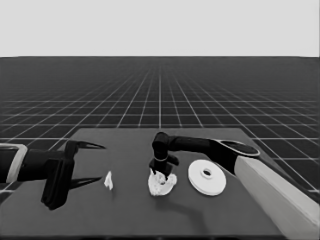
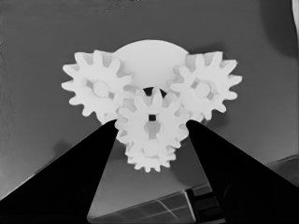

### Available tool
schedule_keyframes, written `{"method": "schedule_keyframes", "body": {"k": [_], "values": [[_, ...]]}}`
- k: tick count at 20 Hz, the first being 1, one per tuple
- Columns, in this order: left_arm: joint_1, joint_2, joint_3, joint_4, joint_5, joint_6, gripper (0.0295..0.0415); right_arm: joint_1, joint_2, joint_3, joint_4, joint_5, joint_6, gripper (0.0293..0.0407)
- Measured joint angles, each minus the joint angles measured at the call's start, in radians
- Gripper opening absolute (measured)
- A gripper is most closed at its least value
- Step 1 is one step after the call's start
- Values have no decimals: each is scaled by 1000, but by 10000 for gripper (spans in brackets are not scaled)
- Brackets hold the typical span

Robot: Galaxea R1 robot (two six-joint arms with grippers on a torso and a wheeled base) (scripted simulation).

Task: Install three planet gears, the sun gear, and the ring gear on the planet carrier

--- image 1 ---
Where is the large thick white disc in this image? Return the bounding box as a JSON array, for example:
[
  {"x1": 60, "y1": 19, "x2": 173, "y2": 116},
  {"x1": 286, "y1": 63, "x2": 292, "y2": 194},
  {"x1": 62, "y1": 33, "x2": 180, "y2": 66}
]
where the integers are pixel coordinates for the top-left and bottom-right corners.
[{"x1": 187, "y1": 158, "x2": 227, "y2": 197}]

